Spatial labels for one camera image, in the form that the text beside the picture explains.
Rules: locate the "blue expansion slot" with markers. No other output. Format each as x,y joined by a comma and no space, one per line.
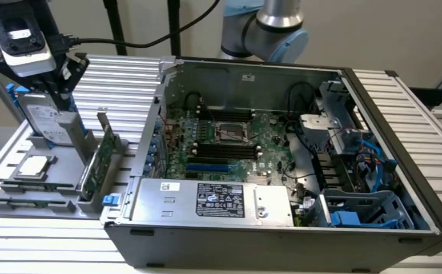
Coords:
207,168

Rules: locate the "black stand post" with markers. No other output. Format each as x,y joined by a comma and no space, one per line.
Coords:
175,28
118,25

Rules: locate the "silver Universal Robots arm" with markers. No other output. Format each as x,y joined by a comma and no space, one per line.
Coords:
278,17

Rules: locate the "silver power supply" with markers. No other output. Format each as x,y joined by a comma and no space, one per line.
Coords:
183,205

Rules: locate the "black RAM slot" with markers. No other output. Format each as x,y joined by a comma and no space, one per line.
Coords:
228,149
224,108
224,115
228,153
228,145
224,112
228,157

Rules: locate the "silver CPU chip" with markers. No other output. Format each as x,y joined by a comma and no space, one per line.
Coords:
34,168

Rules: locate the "CPU socket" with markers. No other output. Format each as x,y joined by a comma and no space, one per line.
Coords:
231,132

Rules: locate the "grey fan shroud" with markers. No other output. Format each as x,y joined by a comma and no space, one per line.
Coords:
314,124

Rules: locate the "blue grey disk bay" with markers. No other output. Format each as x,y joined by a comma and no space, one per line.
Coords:
366,208

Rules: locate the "black long expansion slot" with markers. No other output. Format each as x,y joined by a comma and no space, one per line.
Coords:
207,160

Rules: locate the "white grey wrist camera box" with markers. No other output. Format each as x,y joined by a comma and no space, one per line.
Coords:
24,48

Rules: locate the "green motherboard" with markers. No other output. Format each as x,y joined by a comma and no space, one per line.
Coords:
266,154

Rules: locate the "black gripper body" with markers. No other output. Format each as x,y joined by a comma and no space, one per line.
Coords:
70,71

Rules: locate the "grey metal drive cage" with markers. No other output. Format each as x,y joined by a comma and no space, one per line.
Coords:
335,108

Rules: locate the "silver chipset heatsink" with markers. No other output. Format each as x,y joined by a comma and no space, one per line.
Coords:
262,179

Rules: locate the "green graphics card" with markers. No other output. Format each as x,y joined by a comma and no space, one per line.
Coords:
99,160

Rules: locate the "black short expansion slot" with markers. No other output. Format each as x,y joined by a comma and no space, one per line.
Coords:
203,175

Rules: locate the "black open PC case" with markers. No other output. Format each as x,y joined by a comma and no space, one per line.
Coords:
266,245

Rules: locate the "silver hard disk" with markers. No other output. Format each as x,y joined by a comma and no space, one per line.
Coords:
40,120

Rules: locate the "blue case latch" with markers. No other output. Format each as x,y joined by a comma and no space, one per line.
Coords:
110,199

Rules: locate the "grey parts rack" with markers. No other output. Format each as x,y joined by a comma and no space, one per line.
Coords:
68,177

